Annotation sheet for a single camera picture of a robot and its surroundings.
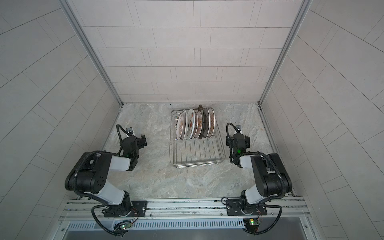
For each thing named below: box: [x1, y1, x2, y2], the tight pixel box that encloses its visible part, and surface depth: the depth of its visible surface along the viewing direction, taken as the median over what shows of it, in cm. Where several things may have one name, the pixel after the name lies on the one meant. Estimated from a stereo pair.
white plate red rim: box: [194, 111, 203, 139], surface depth 88 cm
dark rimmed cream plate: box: [198, 104, 204, 139], surface depth 88 cm
